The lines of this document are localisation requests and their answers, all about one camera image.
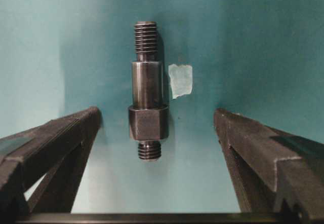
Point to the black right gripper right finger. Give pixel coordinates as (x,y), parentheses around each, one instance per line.
(271,170)

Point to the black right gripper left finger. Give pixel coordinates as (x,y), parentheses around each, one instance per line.
(41,168)

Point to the dark steel threaded shaft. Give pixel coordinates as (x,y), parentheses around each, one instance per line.
(148,115)

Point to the white tape piece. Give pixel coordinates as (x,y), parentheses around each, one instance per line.
(181,79)

